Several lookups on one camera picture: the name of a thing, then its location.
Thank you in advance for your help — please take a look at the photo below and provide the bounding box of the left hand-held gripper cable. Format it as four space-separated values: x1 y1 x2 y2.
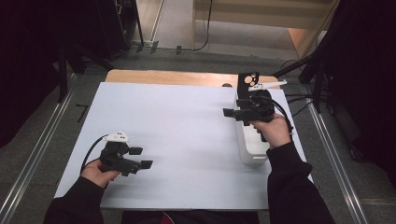
79 133 108 174

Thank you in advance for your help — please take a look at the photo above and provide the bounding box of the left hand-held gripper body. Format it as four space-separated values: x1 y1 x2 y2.
99 131 143 177

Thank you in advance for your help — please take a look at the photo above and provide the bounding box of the black equipment cabinet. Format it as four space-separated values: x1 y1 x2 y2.
96 0 144 60

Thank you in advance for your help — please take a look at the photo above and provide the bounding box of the black hanging cable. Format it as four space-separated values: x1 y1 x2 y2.
177 0 214 52

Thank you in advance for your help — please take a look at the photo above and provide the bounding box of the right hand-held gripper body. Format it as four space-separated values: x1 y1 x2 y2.
234 79 288 143

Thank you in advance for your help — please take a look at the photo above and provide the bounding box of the white table board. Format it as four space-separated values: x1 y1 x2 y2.
54 81 314 211

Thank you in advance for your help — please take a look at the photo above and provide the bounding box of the black metal stand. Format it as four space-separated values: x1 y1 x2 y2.
272 46 331 113
57 40 115 104

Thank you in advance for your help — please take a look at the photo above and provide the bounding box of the white plastic bin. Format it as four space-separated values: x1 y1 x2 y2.
233 88 273 165

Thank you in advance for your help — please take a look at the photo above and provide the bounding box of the beige wooden shelf unit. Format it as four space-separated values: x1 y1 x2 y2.
191 0 340 59

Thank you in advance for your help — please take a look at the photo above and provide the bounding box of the right hand-held gripper cable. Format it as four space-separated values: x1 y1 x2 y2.
261 94 295 138

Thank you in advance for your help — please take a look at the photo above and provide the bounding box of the person's left hand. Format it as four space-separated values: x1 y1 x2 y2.
79 159 121 189

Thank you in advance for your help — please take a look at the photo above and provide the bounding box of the hand-held gripper cable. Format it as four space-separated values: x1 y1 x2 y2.
79 133 108 174
261 94 295 138

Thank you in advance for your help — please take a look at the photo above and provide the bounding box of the black floor cable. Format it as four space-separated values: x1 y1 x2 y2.
291 101 314 119

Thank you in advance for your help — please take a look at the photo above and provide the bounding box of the dark curtain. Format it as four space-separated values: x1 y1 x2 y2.
326 0 396 188
0 0 68 148

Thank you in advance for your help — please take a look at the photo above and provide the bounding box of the metal floor rail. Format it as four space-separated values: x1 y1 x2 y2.
303 87 370 224
0 73 78 224

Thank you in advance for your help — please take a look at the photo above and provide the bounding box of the wooden table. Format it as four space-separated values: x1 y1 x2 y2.
105 68 281 90

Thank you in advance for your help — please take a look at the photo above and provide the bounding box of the person's right hand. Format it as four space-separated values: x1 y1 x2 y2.
249 112 292 149

